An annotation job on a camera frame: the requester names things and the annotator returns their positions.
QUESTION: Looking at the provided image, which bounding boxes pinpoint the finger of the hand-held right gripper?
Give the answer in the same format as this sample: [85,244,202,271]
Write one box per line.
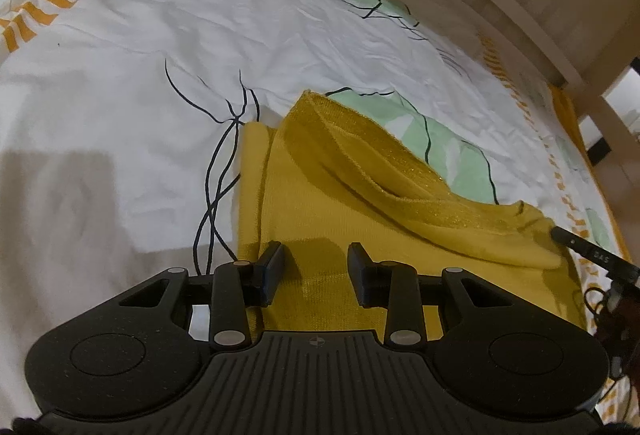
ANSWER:
[550,225,640,284]

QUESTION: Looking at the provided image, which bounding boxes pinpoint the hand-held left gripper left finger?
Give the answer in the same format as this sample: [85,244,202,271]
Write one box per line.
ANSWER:
[117,240,287,350]

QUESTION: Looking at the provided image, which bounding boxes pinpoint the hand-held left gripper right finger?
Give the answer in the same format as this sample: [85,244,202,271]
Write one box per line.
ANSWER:
[347,242,517,349]

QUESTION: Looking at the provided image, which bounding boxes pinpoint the mustard yellow knit garment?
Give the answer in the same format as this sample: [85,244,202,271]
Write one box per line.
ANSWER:
[235,90,588,335]

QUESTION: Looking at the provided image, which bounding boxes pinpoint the mustard bed sheet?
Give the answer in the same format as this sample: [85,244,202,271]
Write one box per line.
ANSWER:
[547,85,626,256]

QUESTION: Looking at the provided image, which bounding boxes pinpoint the white leaf printed blanket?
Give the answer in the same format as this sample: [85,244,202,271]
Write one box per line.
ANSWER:
[0,0,626,422]

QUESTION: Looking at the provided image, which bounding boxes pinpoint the black cable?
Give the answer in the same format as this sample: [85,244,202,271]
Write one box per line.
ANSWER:
[582,284,613,331]

